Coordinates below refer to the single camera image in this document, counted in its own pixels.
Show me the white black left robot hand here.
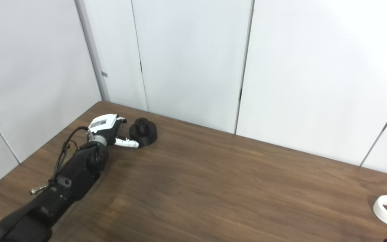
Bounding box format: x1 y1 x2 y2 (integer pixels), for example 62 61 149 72
87 114 139 149

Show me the round black stepped part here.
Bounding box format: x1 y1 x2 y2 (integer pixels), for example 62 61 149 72
129 118 158 148

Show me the silver left forearm connector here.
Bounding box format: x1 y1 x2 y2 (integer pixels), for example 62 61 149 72
30 184 50 195

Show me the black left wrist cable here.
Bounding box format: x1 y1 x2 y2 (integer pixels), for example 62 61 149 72
51 126 90 184

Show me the grey wall corner post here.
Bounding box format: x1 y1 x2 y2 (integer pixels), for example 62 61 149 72
74 0 111 102

